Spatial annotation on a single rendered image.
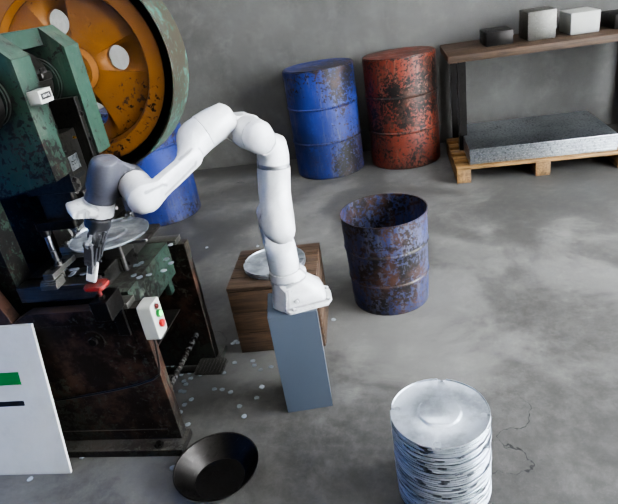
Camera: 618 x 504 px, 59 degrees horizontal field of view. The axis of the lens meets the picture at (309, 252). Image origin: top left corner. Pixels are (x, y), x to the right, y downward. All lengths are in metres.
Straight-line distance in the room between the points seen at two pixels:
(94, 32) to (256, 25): 2.94
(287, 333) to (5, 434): 1.12
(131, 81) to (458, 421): 1.69
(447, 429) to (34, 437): 1.50
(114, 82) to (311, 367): 1.34
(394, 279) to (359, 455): 0.90
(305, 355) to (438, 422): 0.61
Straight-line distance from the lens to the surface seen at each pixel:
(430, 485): 1.76
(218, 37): 5.25
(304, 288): 1.97
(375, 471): 2.01
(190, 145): 1.65
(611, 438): 2.18
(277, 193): 1.82
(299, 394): 2.20
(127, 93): 2.35
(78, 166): 2.12
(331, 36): 5.07
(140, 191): 1.59
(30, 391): 2.28
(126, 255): 2.14
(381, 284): 2.62
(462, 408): 1.76
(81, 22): 2.37
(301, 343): 2.06
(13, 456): 2.48
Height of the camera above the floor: 1.51
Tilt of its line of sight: 26 degrees down
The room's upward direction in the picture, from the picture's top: 10 degrees counter-clockwise
